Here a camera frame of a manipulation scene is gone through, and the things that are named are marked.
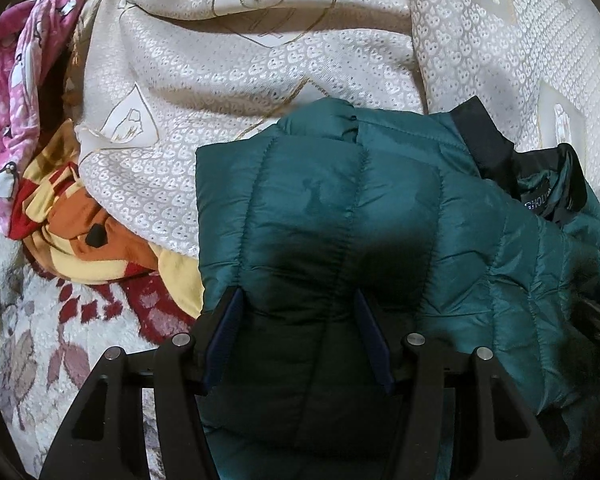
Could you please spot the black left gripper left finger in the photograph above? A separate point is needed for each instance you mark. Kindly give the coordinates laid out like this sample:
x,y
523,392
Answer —
x,y
102,436

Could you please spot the orange yellow red garment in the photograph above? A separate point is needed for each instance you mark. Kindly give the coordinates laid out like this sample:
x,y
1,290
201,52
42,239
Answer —
x,y
71,236

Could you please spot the floral leaf bedspread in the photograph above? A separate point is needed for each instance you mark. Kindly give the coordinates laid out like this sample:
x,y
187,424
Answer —
x,y
52,333

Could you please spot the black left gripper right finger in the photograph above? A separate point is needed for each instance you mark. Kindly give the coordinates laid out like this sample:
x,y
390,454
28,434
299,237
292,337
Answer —
x,y
452,410

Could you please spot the dark green puffer jacket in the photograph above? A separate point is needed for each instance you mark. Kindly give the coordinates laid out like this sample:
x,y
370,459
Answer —
x,y
441,227

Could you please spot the pink penguin print cloth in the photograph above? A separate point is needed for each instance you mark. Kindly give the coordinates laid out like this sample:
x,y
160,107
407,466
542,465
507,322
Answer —
x,y
32,35

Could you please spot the beige patterned quilt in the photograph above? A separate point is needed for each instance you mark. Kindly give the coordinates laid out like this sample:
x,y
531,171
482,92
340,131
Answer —
x,y
158,79

